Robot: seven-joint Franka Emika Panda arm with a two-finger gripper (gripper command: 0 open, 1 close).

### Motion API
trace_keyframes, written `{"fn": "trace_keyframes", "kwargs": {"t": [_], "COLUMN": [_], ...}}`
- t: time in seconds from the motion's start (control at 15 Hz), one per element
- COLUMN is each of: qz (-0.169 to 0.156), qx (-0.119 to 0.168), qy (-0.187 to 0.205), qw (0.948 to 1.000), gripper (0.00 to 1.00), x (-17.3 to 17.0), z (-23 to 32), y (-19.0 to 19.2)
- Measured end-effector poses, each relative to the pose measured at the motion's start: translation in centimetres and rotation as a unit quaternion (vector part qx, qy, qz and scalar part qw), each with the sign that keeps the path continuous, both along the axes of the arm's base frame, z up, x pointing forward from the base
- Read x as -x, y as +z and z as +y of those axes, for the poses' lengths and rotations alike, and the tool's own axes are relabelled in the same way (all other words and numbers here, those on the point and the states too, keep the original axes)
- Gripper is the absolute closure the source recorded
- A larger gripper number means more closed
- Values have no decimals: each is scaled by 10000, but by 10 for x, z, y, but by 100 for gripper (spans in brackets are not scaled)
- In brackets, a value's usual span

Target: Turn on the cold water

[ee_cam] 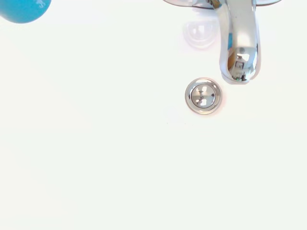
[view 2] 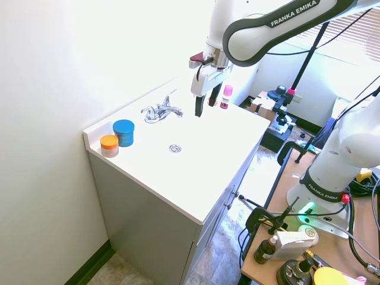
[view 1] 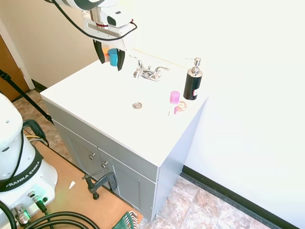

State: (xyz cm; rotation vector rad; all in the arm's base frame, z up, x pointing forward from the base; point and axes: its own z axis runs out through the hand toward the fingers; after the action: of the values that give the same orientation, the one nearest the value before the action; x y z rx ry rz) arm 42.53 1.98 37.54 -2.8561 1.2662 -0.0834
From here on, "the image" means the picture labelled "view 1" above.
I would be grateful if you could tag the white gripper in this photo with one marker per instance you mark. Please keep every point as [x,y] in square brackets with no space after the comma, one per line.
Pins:
[104,33]

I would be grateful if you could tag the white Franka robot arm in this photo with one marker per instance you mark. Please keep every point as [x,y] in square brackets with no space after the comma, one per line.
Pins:
[21,171]

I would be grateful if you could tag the blue plastic cup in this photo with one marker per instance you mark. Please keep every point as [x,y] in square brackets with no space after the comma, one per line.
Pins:
[113,58]

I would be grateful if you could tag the orange plastic cup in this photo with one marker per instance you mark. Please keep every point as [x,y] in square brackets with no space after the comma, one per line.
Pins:
[105,53]

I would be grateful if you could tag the chrome faucet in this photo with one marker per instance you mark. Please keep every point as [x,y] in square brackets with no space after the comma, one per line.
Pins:
[145,73]

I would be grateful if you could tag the white sink countertop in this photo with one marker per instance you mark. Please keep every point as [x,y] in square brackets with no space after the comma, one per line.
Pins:
[100,102]

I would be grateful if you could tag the chrome sink drain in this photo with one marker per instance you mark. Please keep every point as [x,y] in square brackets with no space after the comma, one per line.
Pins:
[137,105]

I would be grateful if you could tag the pink capped clear tube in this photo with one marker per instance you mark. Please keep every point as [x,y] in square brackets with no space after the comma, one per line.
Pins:
[174,99]

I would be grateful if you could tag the black soap dispenser chrome pump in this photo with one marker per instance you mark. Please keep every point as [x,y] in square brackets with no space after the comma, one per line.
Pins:
[192,84]

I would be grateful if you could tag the pink round soap dish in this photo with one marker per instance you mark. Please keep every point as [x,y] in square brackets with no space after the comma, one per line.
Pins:
[182,106]

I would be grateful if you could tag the black tripod leg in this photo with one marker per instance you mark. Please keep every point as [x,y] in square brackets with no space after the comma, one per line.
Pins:
[26,97]

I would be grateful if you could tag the brown wooden door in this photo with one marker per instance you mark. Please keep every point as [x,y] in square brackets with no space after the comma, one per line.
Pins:
[9,71]

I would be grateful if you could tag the chrome cabinet knob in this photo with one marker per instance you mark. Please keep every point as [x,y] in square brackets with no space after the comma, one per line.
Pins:
[91,156]
[104,164]

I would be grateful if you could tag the grey vanity cabinet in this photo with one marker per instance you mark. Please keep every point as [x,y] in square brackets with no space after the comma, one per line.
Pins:
[171,167]

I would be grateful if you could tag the white paper scrap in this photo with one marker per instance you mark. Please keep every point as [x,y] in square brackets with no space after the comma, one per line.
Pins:
[72,184]

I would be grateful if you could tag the brown wooden mounting board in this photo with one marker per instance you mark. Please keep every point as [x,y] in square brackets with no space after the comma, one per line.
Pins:
[78,188]

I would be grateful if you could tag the green hex key set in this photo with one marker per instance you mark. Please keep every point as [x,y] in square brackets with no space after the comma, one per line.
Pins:
[125,221]

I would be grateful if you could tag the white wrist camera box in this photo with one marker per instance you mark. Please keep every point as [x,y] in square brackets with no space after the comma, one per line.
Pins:
[118,17]

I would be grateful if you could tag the black wall baseboard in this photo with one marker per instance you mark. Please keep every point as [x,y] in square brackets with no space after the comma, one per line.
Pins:
[238,193]

